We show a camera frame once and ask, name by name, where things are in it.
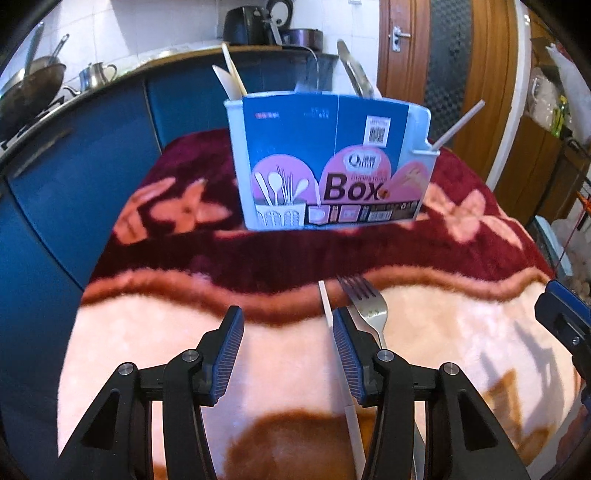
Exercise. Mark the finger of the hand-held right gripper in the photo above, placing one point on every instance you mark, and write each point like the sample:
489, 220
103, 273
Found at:
565, 314

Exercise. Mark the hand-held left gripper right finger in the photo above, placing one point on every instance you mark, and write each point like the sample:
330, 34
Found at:
347, 360

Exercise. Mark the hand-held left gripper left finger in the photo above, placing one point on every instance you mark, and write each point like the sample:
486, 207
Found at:
226, 360

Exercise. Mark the white chopstick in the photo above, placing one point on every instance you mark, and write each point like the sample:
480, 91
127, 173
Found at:
459, 124
328, 309

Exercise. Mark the large metal fork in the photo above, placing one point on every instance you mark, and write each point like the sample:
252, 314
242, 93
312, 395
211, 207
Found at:
369, 309

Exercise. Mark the blue utensil holder box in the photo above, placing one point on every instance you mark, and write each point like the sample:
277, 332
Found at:
295, 138

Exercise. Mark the dark red floral blanket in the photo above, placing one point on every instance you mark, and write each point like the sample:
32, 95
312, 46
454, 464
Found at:
184, 258

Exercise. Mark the wooden side cabinet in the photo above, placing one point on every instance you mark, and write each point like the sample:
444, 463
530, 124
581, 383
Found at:
531, 166

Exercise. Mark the green bottle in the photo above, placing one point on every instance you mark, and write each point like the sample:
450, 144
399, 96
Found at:
560, 115

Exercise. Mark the white plastic bag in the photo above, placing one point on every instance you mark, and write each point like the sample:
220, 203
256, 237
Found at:
570, 78

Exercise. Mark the blue kitchen cabinets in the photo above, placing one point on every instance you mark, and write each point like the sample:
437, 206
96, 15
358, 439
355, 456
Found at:
55, 194

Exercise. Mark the wooden door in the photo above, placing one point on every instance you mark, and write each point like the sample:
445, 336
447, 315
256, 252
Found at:
489, 69

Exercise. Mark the wooden stick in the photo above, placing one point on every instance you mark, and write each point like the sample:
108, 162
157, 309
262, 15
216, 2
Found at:
233, 69

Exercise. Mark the metal kettle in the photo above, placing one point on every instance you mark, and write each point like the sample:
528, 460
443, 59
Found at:
94, 76

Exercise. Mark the dark cooking pot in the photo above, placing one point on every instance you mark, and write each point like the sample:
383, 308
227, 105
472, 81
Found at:
302, 37

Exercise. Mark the dark metal wok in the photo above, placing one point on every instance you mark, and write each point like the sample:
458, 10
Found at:
27, 97

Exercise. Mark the black air fryer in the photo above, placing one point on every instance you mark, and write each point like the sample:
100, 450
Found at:
242, 25

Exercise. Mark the metal ladle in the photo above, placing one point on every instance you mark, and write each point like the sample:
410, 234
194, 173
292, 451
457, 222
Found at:
59, 48

